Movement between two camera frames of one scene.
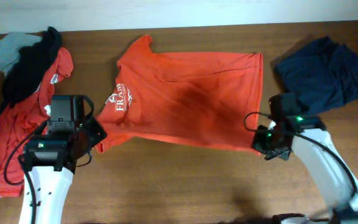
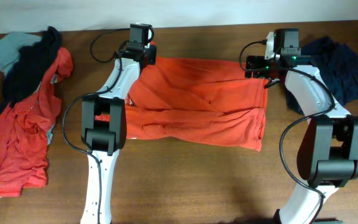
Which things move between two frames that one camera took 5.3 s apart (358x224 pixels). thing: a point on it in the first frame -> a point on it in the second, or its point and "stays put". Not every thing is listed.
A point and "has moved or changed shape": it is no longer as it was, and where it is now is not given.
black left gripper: x=100 y=132 -> x=151 y=53
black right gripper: x=258 y=145 -> x=259 y=72
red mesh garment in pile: x=1 y=164 stays put
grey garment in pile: x=6 y=50 stays put
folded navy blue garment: x=322 y=74 stays put
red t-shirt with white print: x=205 y=99 has moved or changed shape
